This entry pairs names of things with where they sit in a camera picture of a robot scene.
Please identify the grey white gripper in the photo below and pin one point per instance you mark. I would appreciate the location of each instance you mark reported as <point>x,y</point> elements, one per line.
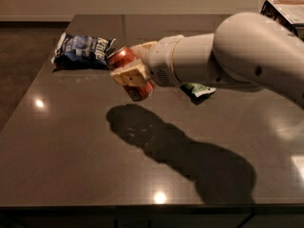
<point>161,60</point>

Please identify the red coke can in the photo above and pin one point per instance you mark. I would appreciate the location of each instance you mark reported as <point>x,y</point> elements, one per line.
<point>129,71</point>

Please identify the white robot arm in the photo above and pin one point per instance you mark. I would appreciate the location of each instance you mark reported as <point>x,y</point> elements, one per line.
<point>246,50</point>

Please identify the green chips bag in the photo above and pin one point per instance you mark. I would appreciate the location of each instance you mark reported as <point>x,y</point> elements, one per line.
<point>197,90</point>

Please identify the blue kettle chips bag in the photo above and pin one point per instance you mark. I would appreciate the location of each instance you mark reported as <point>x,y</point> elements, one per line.
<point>82,51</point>

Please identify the black box with white lid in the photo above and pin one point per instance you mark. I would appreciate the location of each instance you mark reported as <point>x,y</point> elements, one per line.
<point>288,13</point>

